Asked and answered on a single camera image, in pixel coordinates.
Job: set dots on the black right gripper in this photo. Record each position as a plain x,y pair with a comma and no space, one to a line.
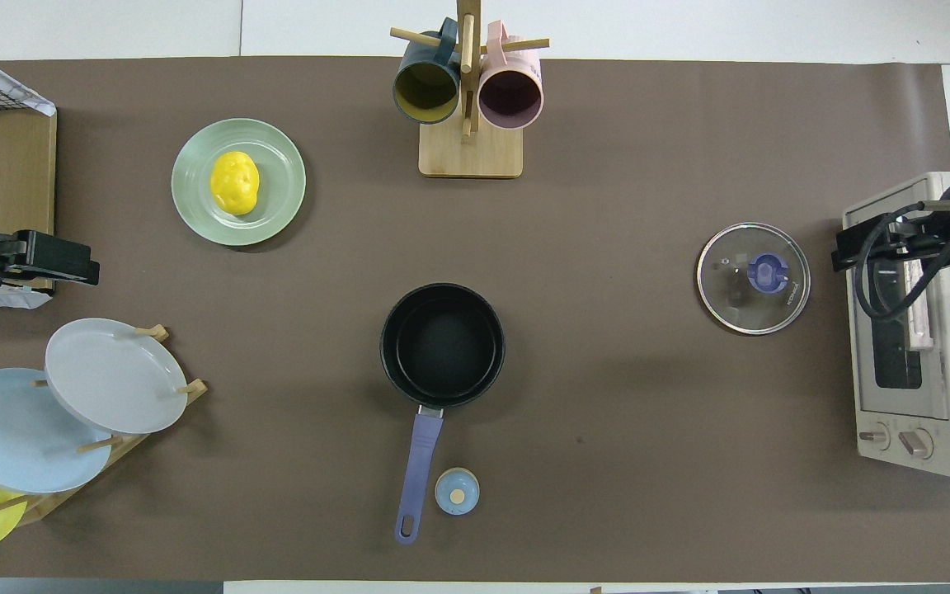
895,243

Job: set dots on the small blue round shaker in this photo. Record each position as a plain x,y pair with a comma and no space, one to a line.
457,492

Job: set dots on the wooden mug tree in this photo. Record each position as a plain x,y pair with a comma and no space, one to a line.
471,157

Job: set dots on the light green plate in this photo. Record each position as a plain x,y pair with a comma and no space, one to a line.
281,206

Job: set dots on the wooden plate rack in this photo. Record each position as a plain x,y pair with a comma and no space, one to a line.
54,499

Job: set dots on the yellow potato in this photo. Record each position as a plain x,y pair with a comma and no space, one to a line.
234,183

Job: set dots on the grey plate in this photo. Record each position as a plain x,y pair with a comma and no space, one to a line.
112,375

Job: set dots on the brown table mat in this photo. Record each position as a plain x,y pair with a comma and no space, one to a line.
607,412

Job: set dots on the dark blue mug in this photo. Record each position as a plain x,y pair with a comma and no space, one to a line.
425,87

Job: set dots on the light blue plate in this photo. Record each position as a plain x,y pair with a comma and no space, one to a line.
13,437

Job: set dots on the pink mug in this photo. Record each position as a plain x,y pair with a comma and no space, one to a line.
510,97

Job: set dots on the wooden shelf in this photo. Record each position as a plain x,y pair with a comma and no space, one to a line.
13,165

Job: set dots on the glass lid blue knob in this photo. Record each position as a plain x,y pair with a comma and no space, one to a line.
726,289

